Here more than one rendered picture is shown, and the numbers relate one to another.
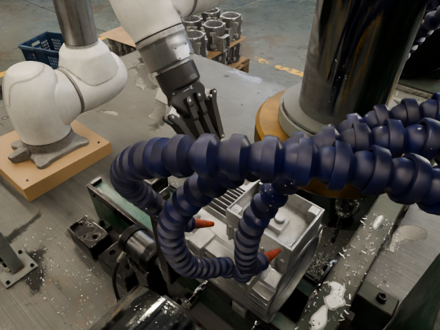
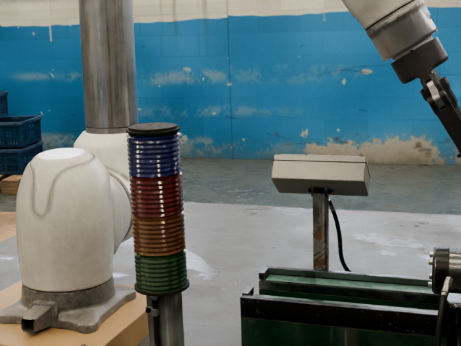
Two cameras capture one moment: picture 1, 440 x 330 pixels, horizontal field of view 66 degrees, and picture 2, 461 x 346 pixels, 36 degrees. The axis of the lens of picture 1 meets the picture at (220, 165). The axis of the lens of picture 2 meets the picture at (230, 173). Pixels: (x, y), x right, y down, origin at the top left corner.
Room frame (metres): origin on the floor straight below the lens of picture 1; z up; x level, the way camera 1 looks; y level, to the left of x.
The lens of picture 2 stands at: (-0.32, 0.71, 1.33)
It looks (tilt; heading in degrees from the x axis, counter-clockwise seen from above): 12 degrees down; 339
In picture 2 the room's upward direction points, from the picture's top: 2 degrees counter-clockwise
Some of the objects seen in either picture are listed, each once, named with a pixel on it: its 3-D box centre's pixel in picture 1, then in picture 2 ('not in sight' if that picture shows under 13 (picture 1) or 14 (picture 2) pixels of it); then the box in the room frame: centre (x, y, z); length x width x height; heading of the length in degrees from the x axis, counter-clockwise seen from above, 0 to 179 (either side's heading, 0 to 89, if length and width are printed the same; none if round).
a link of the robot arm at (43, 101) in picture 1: (38, 99); (67, 213); (0.89, 0.55, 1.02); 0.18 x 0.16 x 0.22; 142
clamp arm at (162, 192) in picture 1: (164, 234); not in sight; (0.32, 0.09, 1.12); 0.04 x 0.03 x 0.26; 51
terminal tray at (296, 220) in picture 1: (272, 223); not in sight; (0.35, -0.09, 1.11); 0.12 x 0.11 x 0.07; 50
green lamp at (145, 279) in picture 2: not in sight; (160, 267); (0.45, 0.51, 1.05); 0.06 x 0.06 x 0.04
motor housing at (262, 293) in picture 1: (249, 243); not in sight; (0.37, -0.06, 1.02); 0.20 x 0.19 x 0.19; 50
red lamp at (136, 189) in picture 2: not in sight; (156, 191); (0.45, 0.51, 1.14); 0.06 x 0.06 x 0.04
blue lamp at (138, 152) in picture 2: not in sight; (154, 152); (0.45, 0.51, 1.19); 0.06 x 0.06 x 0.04
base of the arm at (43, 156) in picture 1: (42, 141); (62, 296); (0.86, 0.57, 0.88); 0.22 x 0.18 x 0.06; 142
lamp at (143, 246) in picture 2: not in sight; (158, 230); (0.45, 0.51, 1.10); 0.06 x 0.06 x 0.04
